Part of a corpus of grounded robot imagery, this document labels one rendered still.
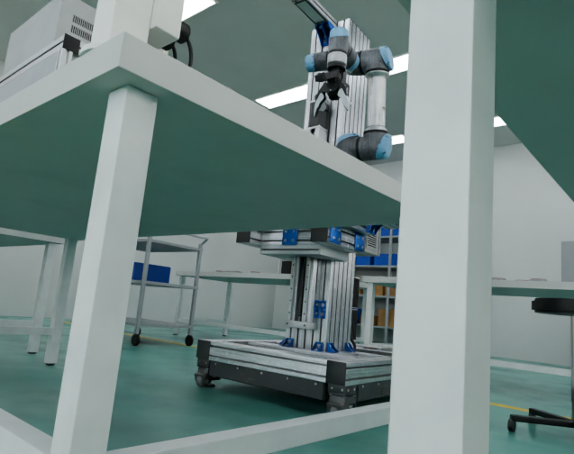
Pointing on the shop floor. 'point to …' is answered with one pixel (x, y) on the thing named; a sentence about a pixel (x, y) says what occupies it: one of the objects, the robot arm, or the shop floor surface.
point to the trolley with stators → (146, 275)
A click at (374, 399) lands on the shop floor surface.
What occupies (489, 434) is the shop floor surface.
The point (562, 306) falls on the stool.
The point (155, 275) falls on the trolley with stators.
